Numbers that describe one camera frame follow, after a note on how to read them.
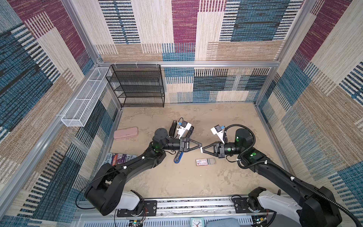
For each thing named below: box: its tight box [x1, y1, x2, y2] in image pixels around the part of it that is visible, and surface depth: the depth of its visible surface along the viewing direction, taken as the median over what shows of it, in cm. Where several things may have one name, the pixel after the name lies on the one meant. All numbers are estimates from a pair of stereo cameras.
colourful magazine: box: [103, 152, 137, 166], surface depth 91 cm
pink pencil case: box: [113, 126, 139, 140], surface depth 104 cm
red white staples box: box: [195, 157, 217, 166], surface depth 91 cm
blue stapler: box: [173, 151, 184, 164], surface depth 91 cm
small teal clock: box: [190, 217, 205, 227], surface depth 70 cm
